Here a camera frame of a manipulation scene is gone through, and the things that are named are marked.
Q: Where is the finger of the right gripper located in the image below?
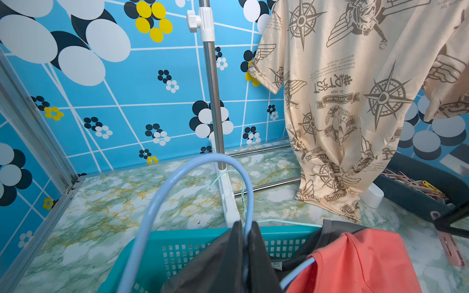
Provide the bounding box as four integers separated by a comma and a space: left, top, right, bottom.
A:
433, 205, 469, 238

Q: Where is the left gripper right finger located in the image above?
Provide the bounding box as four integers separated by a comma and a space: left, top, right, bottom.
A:
248, 222, 283, 293

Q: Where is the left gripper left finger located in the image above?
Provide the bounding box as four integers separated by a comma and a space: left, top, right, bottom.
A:
206, 221, 243, 293

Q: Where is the red garment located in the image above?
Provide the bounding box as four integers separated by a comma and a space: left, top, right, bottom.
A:
287, 228, 421, 293

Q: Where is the blue wire hanger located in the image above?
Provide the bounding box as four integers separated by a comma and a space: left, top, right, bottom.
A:
115, 153, 318, 293

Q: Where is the beige compass print t-shirt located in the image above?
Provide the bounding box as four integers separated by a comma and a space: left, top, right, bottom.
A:
249, 1, 469, 223

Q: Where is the pile of coloured clothespins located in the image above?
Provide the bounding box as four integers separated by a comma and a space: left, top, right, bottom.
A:
382, 168, 452, 205

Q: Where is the dark grey garment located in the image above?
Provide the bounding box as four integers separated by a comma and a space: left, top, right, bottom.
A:
161, 220, 364, 293

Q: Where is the dark grey clothespin tray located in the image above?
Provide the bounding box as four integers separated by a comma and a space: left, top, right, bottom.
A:
374, 153, 469, 222

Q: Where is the teal laundry basket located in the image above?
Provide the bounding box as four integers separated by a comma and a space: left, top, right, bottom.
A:
96, 224, 323, 293

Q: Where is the metal clothes rack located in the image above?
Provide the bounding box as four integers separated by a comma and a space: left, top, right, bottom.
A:
186, 1, 384, 228

